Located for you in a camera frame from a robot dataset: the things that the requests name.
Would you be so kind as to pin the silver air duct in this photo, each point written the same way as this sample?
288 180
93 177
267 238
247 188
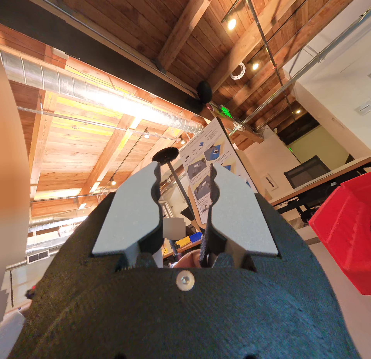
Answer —
72 86
52 224

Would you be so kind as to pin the yellow plastic bin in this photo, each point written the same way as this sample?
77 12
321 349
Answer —
183 242

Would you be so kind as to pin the small wall sign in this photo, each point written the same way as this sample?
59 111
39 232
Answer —
363 109

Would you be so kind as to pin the blue plastic bin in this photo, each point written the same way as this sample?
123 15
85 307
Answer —
196 237

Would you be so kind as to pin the black ceiling speaker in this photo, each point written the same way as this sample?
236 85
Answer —
204 92

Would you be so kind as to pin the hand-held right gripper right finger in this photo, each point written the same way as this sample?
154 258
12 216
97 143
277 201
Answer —
243 219

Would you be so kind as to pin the long white desk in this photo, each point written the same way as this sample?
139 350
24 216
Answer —
313 186

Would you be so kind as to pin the black floor lamp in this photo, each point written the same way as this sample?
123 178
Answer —
165 156

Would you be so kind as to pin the black mesh office chair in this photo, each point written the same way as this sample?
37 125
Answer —
307 170

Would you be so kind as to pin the white air vent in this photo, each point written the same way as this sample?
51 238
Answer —
37 257

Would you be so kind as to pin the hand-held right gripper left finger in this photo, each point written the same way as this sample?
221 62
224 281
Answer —
127 216

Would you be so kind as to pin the instruction poster board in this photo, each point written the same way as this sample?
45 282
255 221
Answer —
197 161

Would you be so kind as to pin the green exit sign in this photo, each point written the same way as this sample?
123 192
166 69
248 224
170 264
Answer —
224 111

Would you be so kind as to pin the person's right hand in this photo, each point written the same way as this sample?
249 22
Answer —
188 260

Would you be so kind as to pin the red plastic bin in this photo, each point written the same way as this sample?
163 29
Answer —
342 234

